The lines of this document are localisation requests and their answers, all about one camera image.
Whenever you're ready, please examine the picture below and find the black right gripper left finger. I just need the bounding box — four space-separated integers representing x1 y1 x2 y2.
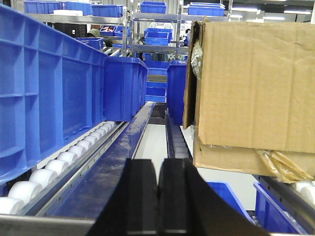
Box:
87 159 158 236

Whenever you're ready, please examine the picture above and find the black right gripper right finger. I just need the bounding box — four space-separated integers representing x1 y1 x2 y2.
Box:
158 158 269 236

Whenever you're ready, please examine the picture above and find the blue bin lower right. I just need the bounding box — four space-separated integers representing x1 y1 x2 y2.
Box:
253 182 308 235

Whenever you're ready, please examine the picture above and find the blue metal conveyor beam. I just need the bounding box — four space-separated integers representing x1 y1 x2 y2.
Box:
42 102 155 219

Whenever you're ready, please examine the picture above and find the white roller conveyor track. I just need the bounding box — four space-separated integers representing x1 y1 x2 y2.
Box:
0 121 116 215

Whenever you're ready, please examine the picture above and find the blue crate middle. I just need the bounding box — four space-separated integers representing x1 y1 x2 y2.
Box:
103 57 148 121

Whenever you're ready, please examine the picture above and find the worn cardboard box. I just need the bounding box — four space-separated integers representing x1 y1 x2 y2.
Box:
183 19 315 183

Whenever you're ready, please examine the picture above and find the blue crate behind cardboard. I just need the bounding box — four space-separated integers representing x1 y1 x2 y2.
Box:
167 60 187 125

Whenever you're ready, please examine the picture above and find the large blue crate left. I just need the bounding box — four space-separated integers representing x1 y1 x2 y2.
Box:
0 5 106 183

